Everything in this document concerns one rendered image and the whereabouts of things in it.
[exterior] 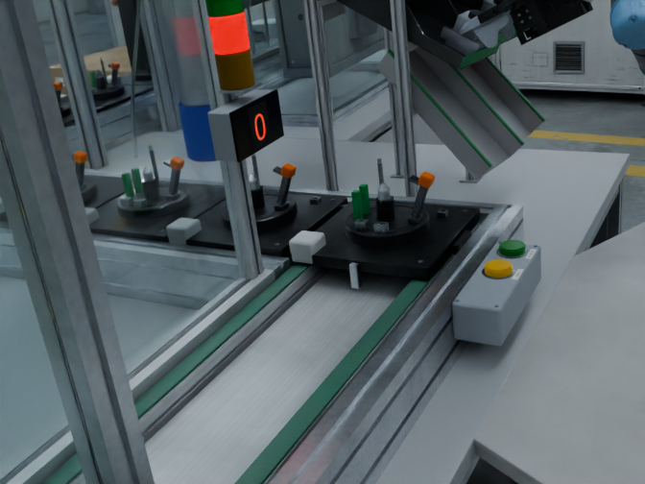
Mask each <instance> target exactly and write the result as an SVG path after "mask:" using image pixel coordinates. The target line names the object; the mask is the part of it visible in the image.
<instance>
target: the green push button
mask: <svg viewBox="0 0 645 484"><path fill-rule="evenodd" d="M499 253H501V254H502V255H505V256H519V255H522V254H525V253H526V245H525V244H524V243H523V242H521V241H518V240H508V241H504V242H502V243H501V244H500V245H499Z"/></svg>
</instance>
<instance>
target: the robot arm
mask: <svg viewBox="0 0 645 484"><path fill-rule="evenodd" d="M591 1H593V0H505V1H504V2H502V3H500V4H498V5H496V6H494V7H492V8H490V9H489V10H487V11H485V12H482V13H480V14H479V15H477V16H475V17H473V18H472V19H470V20H468V22H466V23H465V24H464V26H463V27H462V29H461V30H460V32H459V33H460V35H462V34H464V33H466V32H468V31H470V30H472V31H473V32H474V33H475V34H476V35H477V36H478V37H479V38H480V39H481V40H482V42H483V43H484V44H485V45H486V46H487V47H488V48H493V47H495V46H496V45H497V43H498V32H500V33H501V35H502V36H503V37H504V38H506V39H510V38H512V37H514V28H515V30H516V35H517V37H518V39H519V41H520V43H521V45H523V44H525V43H527V42H529V41H531V40H533V39H535V38H537V37H539V36H542V35H544V34H546V33H548V32H550V31H552V30H554V29H556V28H558V27H560V26H561V25H563V24H565V23H567V22H570V21H572V20H574V19H576V18H578V17H580V16H582V15H584V14H586V13H588V12H590V11H592V10H593V8H592V6H591V4H590V2H591ZM509 12H510V13H509ZM609 20H610V26H611V28H612V35H613V38H614V39H615V41H616V42H617V43H618V44H619V45H624V47H625V48H628V49H631V50H632V52H633V54H634V56H635V58H636V60H637V62H638V64H639V68H640V70H641V72H642V73H643V74H644V75H645V0H610V17H609ZM529 28H530V29H529ZM527 29H528V30H527ZM525 30H526V31H525ZM524 32H525V35H526V37H527V38H528V37H530V39H528V40H527V39H526V37H525V35H524Z"/></svg>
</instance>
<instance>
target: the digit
mask: <svg viewBox="0 0 645 484"><path fill-rule="evenodd" d="M247 110H248V117H249V122H250V128H251V140H252V146H253V150H255V149H257V148H259V147H260V146H262V145H264V144H265V143H267V142H269V141H270V140H272V139H271V133H270V126H269V119H268V112H267V107H266V100H264V101H262V102H260V103H258V104H256V105H254V106H252V107H250V108H248V109H247Z"/></svg>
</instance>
